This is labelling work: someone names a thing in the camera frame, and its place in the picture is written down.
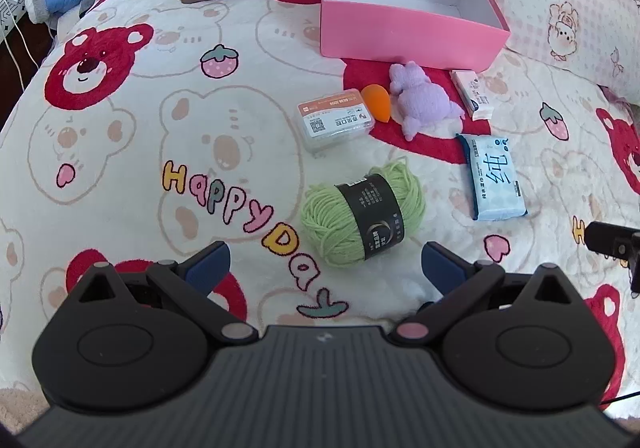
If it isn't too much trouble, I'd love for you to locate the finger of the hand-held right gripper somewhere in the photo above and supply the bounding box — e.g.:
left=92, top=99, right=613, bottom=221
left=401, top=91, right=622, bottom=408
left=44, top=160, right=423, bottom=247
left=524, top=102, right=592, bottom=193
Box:
left=586, top=222, right=640, bottom=293

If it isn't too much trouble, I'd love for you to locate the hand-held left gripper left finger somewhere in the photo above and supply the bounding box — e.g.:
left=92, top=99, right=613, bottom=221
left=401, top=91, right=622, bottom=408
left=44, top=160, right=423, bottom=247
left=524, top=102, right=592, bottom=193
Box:
left=65, top=241, right=258, bottom=346

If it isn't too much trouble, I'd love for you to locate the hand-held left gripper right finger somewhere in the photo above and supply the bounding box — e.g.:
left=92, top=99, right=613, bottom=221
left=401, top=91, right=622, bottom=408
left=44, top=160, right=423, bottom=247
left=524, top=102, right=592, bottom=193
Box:
left=387, top=241, right=583, bottom=346

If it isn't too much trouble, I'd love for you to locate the blue wet wipes packet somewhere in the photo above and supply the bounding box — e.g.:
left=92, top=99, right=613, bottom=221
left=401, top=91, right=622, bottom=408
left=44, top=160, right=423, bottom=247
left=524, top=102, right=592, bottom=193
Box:
left=456, top=134, right=529, bottom=221

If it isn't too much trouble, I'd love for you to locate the green yarn ball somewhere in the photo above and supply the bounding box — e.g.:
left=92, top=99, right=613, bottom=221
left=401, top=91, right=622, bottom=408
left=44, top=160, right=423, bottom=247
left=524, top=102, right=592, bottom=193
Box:
left=300, top=157, right=427, bottom=267

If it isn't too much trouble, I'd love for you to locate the purple plush toy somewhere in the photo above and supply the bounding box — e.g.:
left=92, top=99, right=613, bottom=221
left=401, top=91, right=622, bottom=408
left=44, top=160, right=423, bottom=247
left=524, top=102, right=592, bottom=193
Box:
left=389, top=61, right=465, bottom=139

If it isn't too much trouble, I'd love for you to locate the orange makeup sponge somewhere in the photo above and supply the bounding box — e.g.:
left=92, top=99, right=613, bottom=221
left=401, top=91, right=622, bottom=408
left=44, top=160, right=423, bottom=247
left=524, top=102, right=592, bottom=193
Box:
left=362, top=84, right=394, bottom=125

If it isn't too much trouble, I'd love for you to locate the white tissue packet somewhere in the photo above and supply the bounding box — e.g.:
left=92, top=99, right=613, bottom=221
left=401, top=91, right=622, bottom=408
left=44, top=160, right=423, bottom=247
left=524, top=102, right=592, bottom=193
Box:
left=450, top=70, right=493, bottom=121

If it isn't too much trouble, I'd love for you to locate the clear box with orange label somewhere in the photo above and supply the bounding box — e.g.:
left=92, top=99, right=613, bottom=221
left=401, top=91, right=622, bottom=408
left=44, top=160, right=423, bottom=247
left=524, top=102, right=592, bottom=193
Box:
left=298, top=88, right=376, bottom=153

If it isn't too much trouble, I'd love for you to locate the pink cardboard box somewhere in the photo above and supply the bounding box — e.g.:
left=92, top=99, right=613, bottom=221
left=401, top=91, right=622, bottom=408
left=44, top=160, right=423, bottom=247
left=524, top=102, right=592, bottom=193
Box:
left=320, top=0, right=511, bottom=71

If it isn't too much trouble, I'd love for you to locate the dark wooden bedside table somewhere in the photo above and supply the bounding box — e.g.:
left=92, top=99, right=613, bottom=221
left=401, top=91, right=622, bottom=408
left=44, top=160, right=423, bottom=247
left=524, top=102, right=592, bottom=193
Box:
left=0, top=20, right=53, bottom=119

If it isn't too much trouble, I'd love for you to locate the black cable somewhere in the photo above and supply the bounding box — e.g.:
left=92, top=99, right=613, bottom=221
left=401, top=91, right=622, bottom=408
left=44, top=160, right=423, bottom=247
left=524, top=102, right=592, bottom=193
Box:
left=597, top=390, right=640, bottom=411

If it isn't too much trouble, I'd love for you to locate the white cable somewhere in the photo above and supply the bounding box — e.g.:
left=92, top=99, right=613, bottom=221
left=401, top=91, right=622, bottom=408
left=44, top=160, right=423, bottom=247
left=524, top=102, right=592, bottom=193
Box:
left=0, top=0, right=40, bottom=71

